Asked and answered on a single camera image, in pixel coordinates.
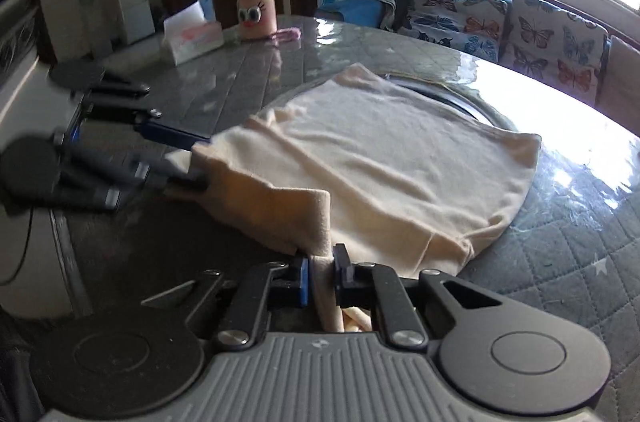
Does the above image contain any white tissue box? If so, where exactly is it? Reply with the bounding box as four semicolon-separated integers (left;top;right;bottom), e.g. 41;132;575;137
163;0;224;66

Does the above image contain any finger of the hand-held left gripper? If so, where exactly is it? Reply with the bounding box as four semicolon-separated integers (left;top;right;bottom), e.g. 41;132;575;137
82;71;212;151
54;147;210;212

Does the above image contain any pink cartoon face bottle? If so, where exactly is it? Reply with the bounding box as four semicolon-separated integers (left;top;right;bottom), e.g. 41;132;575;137
236;0;279;41

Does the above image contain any dark patterned furniture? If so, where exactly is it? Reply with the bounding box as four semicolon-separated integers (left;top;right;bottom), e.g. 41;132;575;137
0;0;57;70

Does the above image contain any plain beige cushion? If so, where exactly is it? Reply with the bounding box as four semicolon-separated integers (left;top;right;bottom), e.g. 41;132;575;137
596;35;640;129

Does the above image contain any blue cloth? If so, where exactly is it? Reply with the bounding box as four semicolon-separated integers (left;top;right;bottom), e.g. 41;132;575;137
315;0;388;29

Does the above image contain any butterfly print cushion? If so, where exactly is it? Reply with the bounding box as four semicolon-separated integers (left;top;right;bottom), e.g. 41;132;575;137
499;0;612;107
406;0;512;64

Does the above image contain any black cable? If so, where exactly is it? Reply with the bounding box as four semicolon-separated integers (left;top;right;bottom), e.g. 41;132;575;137
0;205;37;287

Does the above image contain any beige knit garment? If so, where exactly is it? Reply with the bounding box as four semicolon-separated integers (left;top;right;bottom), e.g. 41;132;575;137
164;63;544;334

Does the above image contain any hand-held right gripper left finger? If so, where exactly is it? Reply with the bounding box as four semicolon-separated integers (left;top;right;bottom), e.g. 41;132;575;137
141;252;309;350

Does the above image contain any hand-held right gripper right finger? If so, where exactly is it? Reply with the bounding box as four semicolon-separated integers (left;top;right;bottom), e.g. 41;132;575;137
333;243;503;349

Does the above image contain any glass turntable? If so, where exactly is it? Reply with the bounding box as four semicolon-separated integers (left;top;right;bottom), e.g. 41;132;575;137
384;72;517;134

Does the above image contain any pink bottle strap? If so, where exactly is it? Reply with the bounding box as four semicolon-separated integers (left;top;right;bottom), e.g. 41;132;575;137
267;27;303;45

